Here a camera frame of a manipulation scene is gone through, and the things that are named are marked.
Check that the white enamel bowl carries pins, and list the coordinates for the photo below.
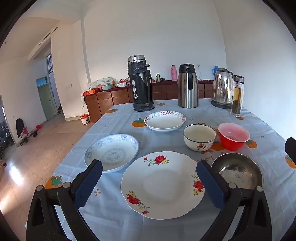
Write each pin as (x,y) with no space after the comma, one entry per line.
(198,146)

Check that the green door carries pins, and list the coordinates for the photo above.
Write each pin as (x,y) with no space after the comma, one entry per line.
(46,102)

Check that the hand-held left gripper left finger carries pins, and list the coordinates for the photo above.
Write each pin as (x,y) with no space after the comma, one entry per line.
(89,183)

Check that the chair with black cloth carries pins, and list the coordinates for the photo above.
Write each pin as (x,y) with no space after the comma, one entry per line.
(20,126)

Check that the white bucket with red rim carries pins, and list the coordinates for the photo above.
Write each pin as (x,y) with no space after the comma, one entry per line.
(84,119)

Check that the window grille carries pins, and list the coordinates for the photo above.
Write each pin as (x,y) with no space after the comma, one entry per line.
(50,63)

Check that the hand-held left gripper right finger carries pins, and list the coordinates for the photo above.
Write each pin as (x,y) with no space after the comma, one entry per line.
(211,185)

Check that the white plate with red flowers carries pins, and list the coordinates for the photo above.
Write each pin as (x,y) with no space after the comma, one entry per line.
(161,185)

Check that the red plastic bowl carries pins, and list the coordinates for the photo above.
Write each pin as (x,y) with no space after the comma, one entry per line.
(231,141)

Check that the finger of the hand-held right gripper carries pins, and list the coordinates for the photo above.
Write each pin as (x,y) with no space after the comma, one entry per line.
(291,149)

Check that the white plate with blue pattern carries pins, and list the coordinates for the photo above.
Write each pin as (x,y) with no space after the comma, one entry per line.
(120,148)

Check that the pile of cloths and bags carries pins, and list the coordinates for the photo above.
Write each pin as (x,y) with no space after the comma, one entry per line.
(101,81)

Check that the glass tea bottle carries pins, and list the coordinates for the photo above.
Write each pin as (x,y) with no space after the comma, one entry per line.
(237,99)

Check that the pink thermos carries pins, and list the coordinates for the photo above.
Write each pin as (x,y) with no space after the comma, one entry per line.
(174,74)

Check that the orange box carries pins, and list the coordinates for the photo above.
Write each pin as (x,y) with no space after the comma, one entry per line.
(89,92)

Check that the blue jug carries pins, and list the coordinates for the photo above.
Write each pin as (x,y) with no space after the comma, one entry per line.
(215,70)

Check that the black thermos flask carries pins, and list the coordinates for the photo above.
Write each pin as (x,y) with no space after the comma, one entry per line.
(140,90)

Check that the red bag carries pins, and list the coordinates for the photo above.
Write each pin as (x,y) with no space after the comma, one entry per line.
(39,127)

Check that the stainless steel bowl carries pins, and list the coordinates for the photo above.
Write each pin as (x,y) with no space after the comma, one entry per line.
(235,166)

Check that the long tube lamp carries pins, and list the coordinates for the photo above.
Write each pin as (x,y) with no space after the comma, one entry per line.
(48,34)

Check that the dark clutter in doorway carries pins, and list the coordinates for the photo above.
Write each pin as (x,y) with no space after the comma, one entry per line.
(5,136)

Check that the green plastic basin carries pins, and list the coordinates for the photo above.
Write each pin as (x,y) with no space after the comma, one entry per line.
(106,87)

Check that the brown wooden cabinet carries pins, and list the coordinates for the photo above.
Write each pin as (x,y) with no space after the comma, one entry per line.
(120,97)

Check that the steel electric kettle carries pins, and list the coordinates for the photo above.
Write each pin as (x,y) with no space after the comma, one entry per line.
(222,90)

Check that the light blue persimmon tablecloth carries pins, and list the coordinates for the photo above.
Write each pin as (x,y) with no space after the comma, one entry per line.
(161,140)

